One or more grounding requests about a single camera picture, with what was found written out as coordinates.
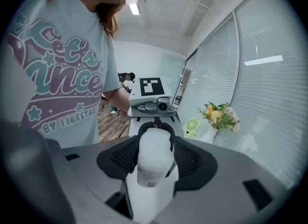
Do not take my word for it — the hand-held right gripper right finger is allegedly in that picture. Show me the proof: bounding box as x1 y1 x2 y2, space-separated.
153 135 290 224

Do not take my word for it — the white vase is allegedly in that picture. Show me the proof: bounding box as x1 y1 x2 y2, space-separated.
199 125 221 145

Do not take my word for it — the person's light blue printed t-shirt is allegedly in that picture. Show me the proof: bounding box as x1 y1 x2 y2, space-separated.
6 0 121 149

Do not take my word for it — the cotton swab container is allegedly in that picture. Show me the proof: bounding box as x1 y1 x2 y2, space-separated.
136 129 174 188

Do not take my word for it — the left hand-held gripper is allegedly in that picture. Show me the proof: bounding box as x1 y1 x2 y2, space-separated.
127 77 180 152

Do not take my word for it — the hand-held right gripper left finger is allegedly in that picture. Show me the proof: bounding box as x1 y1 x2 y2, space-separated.
45 135 141 219

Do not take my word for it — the ceiling light bar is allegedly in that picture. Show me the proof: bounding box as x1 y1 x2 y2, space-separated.
128 2 141 16

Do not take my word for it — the person's left forearm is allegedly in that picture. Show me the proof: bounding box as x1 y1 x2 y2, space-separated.
103 87 132 115

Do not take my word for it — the yellow flower bouquet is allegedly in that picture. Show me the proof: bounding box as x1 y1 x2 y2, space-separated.
197 101 241 133

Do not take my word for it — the light green desk fan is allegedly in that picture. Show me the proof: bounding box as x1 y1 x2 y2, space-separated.
182 118 202 138

